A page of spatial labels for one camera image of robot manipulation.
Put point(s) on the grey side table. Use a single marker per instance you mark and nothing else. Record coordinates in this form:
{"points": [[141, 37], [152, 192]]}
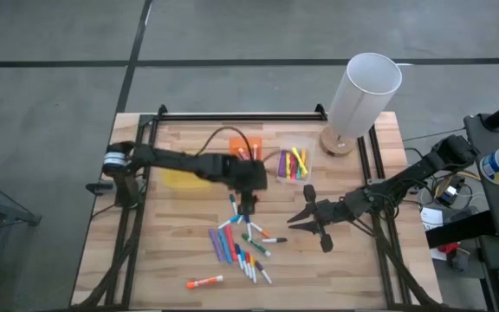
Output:
{"points": [[11, 214]]}

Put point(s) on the pink Expo marker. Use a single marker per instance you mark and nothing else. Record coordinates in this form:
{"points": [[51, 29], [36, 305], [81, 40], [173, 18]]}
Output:
{"points": [[243, 154]]}

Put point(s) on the yellow cap SKK marker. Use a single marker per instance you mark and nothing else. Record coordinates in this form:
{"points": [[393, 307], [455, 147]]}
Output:
{"points": [[253, 263]]}

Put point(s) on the yellow translucent plastic bin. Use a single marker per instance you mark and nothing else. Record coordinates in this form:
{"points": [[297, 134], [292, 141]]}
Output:
{"points": [[180, 180]]}

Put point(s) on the black aluminium table frame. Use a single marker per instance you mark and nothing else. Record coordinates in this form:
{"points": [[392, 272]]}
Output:
{"points": [[241, 117]]}

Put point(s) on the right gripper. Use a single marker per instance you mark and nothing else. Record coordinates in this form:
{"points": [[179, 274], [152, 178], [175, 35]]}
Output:
{"points": [[325, 212]]}

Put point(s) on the orange translucent plastic bin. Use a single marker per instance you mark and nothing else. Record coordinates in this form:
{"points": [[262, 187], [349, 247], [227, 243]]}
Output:
{"points": [[236, 143]]}

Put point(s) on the white paper sheet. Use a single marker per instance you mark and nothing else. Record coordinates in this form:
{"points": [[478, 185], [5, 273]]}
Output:
{"points": [[431, 216]]}

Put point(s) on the small power adapter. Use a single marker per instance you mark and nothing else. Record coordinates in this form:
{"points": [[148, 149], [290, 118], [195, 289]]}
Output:
{"points": [[449, 193]]}

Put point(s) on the red chunky highlighter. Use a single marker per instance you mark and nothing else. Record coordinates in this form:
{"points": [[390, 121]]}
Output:
{"points": [[231, 242]]}

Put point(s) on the green cap white marker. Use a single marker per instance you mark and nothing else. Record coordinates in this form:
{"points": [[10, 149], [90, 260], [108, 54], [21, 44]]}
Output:
{"points": [[233, 201]]}

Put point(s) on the orange cap slim marker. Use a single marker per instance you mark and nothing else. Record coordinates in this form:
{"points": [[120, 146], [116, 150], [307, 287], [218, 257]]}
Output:
{"points": [[258, 228]]}

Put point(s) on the green Expo marker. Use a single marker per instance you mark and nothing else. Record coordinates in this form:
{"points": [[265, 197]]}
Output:
{"points": [[254, 244]]}

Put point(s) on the dark blue cap slim marker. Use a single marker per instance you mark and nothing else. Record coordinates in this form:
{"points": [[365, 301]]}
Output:
{"points": [[248, 223]]}

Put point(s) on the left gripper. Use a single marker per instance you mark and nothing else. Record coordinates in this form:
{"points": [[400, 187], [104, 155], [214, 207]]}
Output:
{"points": [[249, 175]]}

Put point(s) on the blue chunky highlighter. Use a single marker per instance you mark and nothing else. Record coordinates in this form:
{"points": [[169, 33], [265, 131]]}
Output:
{"points": [[225, 247]]}

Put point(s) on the green chunky highlighter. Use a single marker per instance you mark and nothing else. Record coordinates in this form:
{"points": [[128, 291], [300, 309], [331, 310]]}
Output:
{"points": [[299, 173]]}

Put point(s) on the yellow chunky highlighter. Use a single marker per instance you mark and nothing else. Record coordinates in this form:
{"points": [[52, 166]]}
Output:
{"points": [[287, 167]]}

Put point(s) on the orange chunky highlighter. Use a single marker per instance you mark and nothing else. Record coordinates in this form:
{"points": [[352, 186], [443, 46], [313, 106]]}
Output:
{"points": [[304, 155]]}

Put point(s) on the clear plastic bin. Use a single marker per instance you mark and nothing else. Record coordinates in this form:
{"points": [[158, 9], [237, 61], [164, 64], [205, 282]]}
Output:
{"points": [[310, 143]]}

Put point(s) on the light blue cap slim marker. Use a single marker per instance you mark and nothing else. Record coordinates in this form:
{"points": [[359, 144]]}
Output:
{"points": [[228, 222]]}

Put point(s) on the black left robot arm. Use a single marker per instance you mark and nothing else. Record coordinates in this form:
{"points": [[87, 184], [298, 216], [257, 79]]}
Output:
{"points": [[176, 162]]}

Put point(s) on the purple cap SKK marker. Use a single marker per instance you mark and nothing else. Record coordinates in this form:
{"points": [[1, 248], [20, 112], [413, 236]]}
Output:
{"points": [[263, 272]]}

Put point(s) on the bright yellow highlighter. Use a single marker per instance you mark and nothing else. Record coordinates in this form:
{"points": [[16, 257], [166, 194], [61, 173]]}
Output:
{"points": [[300, 162]]}

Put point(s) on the white shade wooden table lamp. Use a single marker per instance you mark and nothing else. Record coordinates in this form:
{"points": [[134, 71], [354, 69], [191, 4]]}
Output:
{"points": [[362, 91]]}

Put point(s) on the dark blue cap SKK marker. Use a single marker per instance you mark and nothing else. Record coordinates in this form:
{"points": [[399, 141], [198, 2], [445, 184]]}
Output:
{"points": [[237, 250]]}

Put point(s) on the orange Expo marker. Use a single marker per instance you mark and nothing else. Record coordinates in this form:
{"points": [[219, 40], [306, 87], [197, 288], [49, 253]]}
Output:
{"points": [[204, 282]]}

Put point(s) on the red cap SKK marker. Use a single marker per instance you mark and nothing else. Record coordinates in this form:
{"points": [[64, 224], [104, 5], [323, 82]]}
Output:
{"points": [[248, 259]]}

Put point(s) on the purple chunky highlighter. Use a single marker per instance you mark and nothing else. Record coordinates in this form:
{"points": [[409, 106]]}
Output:
{"points": [[216, 245], [282, 164]]}

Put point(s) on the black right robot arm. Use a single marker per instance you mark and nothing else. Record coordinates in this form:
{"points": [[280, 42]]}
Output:
{"points": [[405, 180]]}

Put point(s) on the pink chunky highlighter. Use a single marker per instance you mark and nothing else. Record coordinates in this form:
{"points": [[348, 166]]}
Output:
{"points": [[293, 170]]}

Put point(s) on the black cap white marker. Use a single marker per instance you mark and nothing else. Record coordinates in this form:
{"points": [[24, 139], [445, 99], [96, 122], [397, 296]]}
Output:
{"points": [[275, 240]]}

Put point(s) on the light blue cap SKK marker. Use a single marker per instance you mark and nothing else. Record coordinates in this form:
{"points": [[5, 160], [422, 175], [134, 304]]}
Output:
{"points": [[243, 258]]}

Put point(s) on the red small object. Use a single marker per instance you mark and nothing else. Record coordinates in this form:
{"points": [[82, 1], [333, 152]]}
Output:
{"points": [[449, 248]]}

